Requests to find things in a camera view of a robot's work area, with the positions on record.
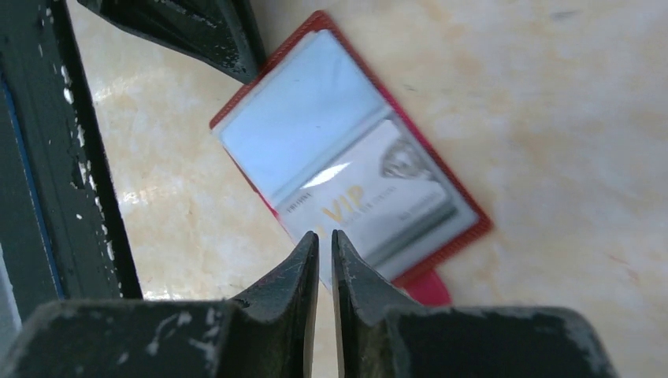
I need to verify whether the red leather card holder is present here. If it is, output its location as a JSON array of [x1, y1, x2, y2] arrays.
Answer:
[[210, 11, 492, 306]]

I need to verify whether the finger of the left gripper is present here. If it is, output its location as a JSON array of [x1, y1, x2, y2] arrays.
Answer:
[[80, 0, 266, 84]]

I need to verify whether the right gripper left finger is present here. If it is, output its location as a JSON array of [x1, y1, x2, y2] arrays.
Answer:
[[1, 232, 319, 377]]

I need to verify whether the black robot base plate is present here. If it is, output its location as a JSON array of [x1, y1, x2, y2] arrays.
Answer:
[[1, 1, 142, 321]]

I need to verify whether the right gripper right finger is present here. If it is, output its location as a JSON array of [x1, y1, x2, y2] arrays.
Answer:
[[332, 230, 618, 377]]

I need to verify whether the silver VIP card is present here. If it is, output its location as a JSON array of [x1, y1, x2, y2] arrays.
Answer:
[[278, 117, 477, 280]]

